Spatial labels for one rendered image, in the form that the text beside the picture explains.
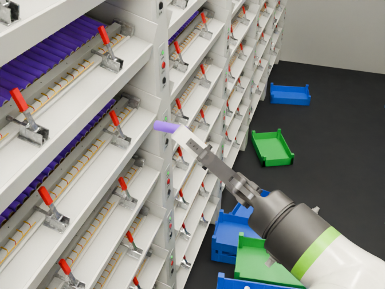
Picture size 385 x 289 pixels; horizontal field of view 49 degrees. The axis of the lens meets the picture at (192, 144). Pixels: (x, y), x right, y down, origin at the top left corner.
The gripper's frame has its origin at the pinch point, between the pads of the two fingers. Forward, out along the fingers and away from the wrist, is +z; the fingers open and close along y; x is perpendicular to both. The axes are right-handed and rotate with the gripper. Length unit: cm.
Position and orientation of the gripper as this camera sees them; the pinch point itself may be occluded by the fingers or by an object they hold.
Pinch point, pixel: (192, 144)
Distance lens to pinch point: 74.4
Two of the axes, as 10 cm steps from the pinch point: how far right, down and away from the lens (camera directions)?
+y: 3.3, 2.9, 9.0
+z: -6.7, -5.9, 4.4
